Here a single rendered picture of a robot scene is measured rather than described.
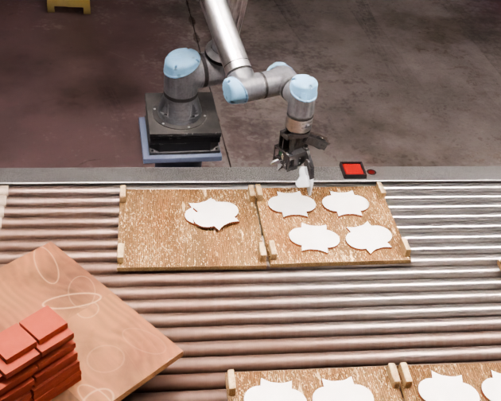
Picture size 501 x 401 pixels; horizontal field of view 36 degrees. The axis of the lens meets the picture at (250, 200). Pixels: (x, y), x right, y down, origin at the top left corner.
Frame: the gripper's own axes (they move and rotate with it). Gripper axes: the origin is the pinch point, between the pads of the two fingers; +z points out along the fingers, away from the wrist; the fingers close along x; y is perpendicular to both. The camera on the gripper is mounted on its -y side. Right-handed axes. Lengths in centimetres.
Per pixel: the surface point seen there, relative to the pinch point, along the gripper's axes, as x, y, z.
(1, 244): -29, 81, 10
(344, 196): 6.3, -15.8, 7.3
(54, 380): 36, 93, -7
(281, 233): 9.4, 11.4, 8.2
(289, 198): -1.7, -0.3, 7.4
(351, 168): -5.7, -30.0, 8.8
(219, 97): -194, -112, 102
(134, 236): -11, 49, 8
